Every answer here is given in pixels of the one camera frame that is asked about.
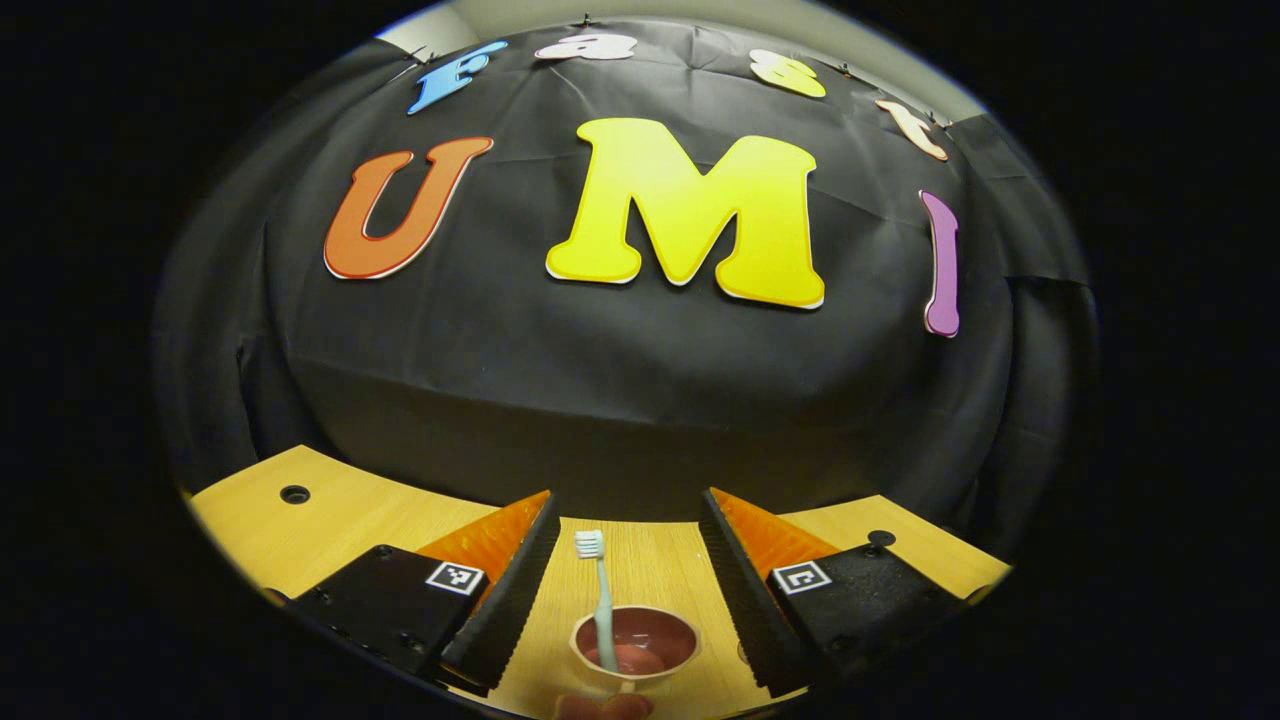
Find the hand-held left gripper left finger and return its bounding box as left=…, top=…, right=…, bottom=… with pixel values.
left=285, top=488, right=561, bottom=698

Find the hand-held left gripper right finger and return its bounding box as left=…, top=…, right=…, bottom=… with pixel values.
left=698, top=487, right=966, bottom=699

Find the light green toothbrush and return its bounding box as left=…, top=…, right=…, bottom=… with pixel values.
left=575, top=530, right=621, bottom=674

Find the beige cup with brown inside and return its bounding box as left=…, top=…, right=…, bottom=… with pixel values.
left=569, top=605, right=703, bottom=693

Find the light wooden desktop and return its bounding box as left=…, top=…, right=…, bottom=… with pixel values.
left=188, top=445, right=1013, bottom=720

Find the black backdrop cloth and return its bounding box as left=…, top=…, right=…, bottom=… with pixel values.
left=150, top=15, right=1101, bottom=561

